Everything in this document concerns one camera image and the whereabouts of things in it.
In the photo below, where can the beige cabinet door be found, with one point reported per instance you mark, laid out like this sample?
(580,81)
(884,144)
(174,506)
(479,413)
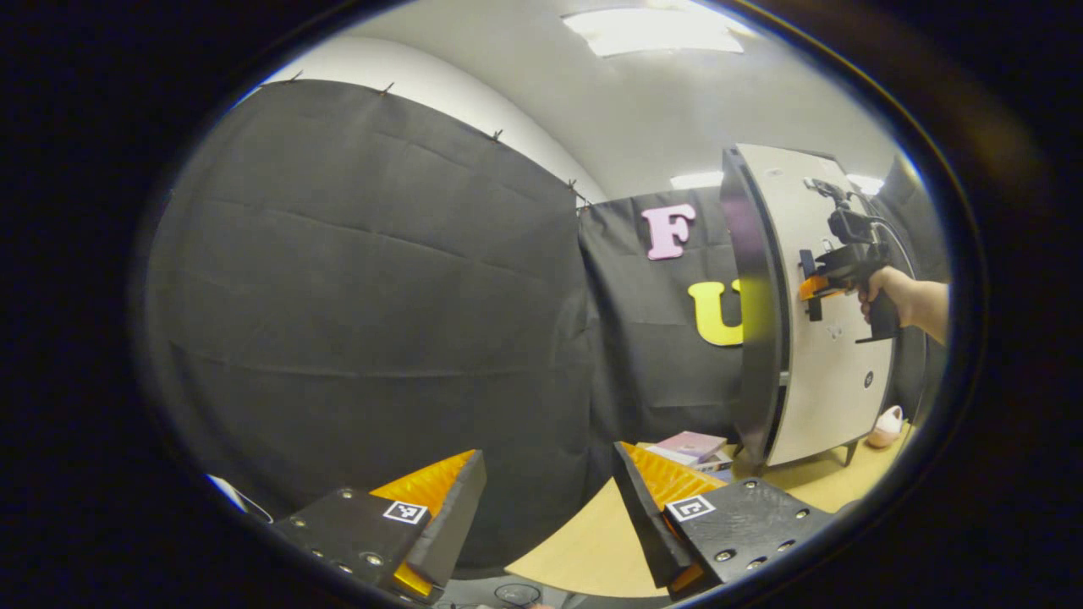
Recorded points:
(833,381)

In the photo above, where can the small pink object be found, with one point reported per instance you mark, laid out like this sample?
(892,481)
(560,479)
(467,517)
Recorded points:
(886,431)

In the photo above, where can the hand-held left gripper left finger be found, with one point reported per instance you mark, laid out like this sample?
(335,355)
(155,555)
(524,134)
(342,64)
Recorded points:
(457,524)

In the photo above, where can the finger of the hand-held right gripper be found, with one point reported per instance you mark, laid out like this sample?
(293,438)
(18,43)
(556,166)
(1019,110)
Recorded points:
(812,288)

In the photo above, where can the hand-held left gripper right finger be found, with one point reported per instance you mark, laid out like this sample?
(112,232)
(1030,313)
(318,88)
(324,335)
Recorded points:
(643,524)

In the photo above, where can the black backdrop cloth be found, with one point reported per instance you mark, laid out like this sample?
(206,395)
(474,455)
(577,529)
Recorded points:
(364,296)

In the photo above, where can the white flat box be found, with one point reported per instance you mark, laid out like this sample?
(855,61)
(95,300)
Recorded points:
(715,464)

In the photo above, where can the large ceiling light panel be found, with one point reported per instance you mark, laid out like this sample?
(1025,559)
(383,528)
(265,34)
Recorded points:
(651,32)

